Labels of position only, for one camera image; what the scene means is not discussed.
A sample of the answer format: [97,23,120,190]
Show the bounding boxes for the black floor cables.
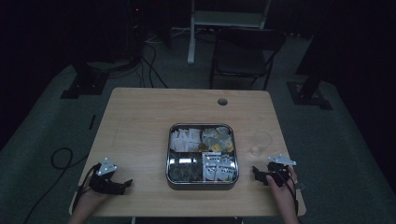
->
[136,40,170,89]

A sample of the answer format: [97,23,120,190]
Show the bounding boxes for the dark equipment tower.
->
[125,0,146,61]

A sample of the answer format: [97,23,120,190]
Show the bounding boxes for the person's left hand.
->
[73,188,111,216]

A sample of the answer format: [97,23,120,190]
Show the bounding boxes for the person's right hand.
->
[266,167,298,216]

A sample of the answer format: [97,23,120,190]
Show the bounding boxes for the white metal desk frame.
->
[186,0,272,65]

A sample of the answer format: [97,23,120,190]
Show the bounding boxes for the pile of white printed sachets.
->
[202,151,239,182]

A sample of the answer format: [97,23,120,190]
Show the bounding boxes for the right hand-held gripper cable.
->
[275,169,300,217]

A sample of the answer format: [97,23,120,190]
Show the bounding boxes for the pile of silver yellow packets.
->
[201,125,235,153]

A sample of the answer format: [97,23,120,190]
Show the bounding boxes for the clear glass cup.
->
[250,130,274,157]

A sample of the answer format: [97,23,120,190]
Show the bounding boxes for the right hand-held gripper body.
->
[264,153,297,189]

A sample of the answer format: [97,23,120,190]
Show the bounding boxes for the pile of dark clear packets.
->
[168,152,204,183]

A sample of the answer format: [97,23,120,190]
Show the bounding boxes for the black floor cable loop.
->
[22,147,91,224]

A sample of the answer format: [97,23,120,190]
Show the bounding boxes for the pile of white paper sachets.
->
[169,127,203,153]

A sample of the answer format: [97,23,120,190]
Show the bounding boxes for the clear square lid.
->
[166,122,240,185]

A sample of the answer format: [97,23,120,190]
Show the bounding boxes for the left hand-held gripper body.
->
[88,157,125,196]

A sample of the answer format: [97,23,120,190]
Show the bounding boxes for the black stand base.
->
[60,62,110,100]
[286,74,333,111]

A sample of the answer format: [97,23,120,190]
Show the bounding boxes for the square metal compartment box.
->
[165,122,241,191]

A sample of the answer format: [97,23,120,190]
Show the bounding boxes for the black folding chair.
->
[209,27,288,91]

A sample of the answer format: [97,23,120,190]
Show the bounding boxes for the left hand-held gripper cable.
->
[72,162,101,213]

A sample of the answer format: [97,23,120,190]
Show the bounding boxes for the hand-held gripper cable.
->
[275,169,300,217]
[72,162,101,213]

